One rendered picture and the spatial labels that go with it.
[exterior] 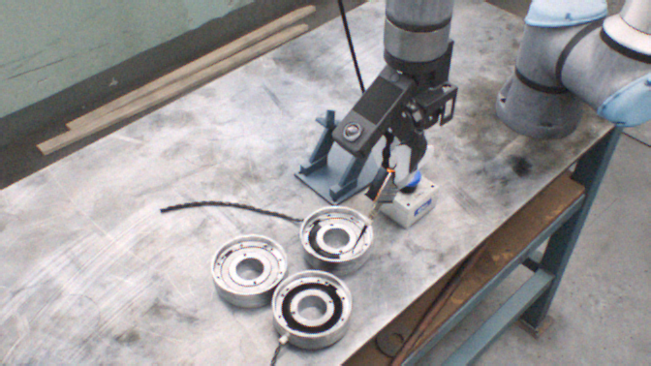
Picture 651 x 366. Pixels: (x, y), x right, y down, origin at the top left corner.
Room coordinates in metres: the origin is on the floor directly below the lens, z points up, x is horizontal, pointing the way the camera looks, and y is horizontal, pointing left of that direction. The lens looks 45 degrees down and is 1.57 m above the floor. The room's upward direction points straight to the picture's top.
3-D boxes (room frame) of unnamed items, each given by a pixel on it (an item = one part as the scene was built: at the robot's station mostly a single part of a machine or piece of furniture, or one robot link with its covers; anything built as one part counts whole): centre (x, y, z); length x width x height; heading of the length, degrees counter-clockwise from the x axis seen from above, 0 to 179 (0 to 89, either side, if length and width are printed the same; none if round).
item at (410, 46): (0.67, -0.10, 1.15); 0.08 x 0.08 x 0.05
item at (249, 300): (0.58, 0.10, 0.82); 0.10 x 0.10 x 0.04
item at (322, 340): (0.51, 0.02, 0.82); 0.10 x 0.10 x 0.04
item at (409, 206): (0.73, -0.13, 0.82); 0.08 x 0.07 x 0.05; 134
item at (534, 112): (0.96, -0.39, 0.85); 0.15 x 0.15 x 0.10
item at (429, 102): (0.67, -0.11, 1.07); 0.09 x 0.08 x 0.12; 131
